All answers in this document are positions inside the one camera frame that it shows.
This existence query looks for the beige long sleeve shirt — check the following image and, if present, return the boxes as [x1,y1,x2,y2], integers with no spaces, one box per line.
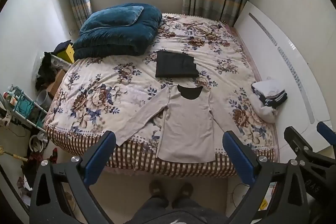
[116,85,241,163]

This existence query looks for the stack of folded clothes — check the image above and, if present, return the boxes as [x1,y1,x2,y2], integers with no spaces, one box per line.
[249,77,288,123]

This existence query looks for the black clothes pile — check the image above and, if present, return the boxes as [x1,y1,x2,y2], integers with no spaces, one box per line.
[35,52,57,92]

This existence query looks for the white bed headboard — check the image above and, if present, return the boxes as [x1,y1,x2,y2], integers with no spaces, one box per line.
[234,2,331,162]

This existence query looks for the person's legs and shoes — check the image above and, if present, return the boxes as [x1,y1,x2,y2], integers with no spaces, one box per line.
[127,180,228,224]

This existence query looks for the grey bucket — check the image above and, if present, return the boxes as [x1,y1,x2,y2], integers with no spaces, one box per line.
[37,90,52,111]

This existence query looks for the teal storage rack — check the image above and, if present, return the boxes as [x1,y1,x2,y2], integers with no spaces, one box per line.
[1,85,47,133]

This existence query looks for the cardboard box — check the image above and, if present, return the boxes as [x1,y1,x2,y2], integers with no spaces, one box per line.
[46,69,66,97]

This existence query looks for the floral bed blanket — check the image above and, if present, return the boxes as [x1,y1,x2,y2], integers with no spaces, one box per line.
[45,14,278,161]

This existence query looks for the yellow box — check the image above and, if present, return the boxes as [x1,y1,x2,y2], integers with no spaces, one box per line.
[57,44,75,64]

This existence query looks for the folded black garment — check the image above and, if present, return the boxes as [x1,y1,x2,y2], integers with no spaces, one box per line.
[155,51,199,78]

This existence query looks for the folded teal velvet quilt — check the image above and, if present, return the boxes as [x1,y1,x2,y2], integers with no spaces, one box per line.
[73,3,162,60]

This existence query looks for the teal velvet pillow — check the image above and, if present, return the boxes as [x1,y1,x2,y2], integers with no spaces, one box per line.
[79,6,144,35]

